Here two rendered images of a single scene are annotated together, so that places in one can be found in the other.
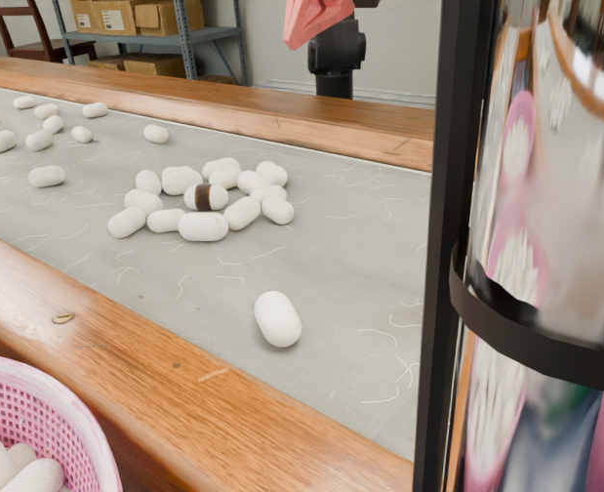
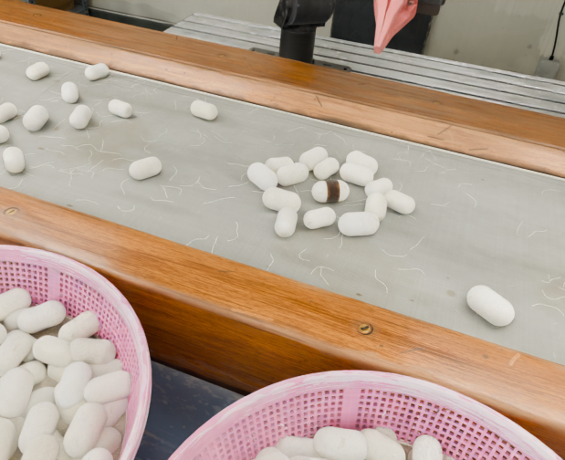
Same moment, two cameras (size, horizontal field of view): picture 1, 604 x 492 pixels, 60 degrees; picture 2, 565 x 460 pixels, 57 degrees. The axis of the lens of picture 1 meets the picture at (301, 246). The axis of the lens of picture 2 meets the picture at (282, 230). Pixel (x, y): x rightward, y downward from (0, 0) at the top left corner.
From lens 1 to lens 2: 31 cm
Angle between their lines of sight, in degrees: 21
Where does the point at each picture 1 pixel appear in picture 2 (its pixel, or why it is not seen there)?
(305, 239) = (434, 228)
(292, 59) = not seen: outside the picture
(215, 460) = not seen: outside the picture
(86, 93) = (62, 45)
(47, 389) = (427, 390)
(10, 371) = (384, 381)
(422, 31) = not seen: outside the picture
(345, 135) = (391, 118)
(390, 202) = (465, 187)
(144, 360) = (461, 356)
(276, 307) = (499, 300)
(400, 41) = not seen: outside the picture
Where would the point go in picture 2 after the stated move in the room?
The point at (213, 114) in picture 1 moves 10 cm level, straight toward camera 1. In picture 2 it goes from (243, 86) to (277, 120)
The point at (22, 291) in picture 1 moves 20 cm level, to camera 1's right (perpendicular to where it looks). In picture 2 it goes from (303, 308) to (525, 258)
